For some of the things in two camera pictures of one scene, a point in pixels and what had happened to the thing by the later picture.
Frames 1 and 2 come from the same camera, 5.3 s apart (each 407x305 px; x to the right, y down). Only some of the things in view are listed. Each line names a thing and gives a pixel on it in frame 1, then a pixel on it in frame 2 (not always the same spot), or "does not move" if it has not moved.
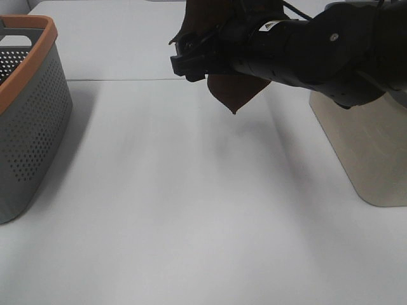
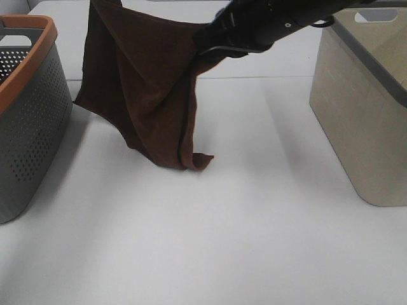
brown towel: [236, 88] -> [140, 71]
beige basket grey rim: [371, 138] does not move
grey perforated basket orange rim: [35, 108] does not move
